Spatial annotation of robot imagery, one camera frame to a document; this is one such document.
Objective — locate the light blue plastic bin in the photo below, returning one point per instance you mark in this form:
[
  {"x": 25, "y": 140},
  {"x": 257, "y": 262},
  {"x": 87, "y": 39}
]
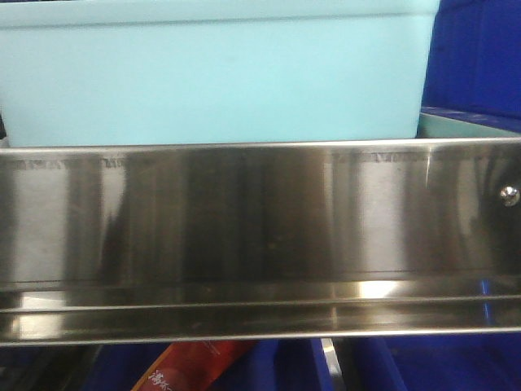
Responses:
[{"x": 85, "y": 73}]

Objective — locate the dark blue bin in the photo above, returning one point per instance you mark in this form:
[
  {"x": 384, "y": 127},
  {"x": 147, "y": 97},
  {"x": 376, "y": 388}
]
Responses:
[
  {"x": 271, "y": 365},
  {"x": 473, "y": 71},
  {"x": 439, "y": 362}
]

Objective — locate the dark blue lower right bin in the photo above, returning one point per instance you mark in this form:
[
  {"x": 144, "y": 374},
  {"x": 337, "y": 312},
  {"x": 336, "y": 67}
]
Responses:
[{"x": 439, "y": 362}]

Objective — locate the red printed package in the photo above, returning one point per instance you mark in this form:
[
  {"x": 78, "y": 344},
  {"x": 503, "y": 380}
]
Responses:
[{"x": 192, "y": 365}]

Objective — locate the round metal bolt head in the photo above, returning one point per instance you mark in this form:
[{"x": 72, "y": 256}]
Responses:
[{"x": 510, "y": 196}]

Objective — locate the stainless steel shelf rail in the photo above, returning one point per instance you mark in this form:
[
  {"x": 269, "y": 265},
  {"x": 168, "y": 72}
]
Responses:
[{"x": 132, "y": 244}]

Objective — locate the steel upright post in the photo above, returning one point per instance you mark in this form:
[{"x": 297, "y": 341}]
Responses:
[{"x": 335, "y": 372}]

